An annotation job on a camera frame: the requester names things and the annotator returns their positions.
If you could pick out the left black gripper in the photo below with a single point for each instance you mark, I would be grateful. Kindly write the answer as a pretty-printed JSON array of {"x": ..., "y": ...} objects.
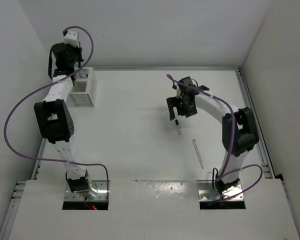
[{"x": 76, "y": 49}]

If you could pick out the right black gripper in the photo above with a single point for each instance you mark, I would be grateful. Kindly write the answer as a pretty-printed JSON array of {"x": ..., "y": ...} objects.
[{"x": 173, "y": 102}]

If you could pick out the black clear mascara tube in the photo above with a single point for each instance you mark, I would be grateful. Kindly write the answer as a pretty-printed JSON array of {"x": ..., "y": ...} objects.
[{"x": 178, "y": 127}]

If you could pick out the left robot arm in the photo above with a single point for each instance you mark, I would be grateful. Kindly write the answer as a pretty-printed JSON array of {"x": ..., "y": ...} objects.
[{"x": 53, "y": 117}]

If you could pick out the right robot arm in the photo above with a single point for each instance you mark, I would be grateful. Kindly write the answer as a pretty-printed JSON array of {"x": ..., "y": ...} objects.
[{"x": 238, "y": 126}]

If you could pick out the white two-slot organizer box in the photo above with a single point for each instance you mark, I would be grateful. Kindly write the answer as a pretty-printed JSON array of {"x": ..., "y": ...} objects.
[{"x": 88, "y": 86}]

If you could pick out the thin clear silver stick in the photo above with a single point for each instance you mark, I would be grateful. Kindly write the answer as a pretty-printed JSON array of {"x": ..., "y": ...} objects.
[{"x": 197, "y": 153}]

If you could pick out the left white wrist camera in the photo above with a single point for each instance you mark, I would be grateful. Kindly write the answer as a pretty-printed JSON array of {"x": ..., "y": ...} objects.
[{"x": 71, "y": 37}]

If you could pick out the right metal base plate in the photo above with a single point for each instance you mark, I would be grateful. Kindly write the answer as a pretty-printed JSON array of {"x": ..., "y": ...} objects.
[{"x": 206, "y": 193}]

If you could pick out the metal base plate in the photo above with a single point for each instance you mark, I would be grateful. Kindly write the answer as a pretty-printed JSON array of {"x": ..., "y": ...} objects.
[
  {"x": 99, "y": 193},
  {"x": 206, "y": 193}
]

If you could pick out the aluminium frame rail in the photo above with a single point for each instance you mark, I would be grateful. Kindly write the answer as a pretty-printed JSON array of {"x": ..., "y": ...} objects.
[{"x": 261, "y": 146}]

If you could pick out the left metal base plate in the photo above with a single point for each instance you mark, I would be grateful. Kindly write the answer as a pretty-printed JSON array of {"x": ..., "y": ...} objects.
[{"x": 99, "y": 193}]

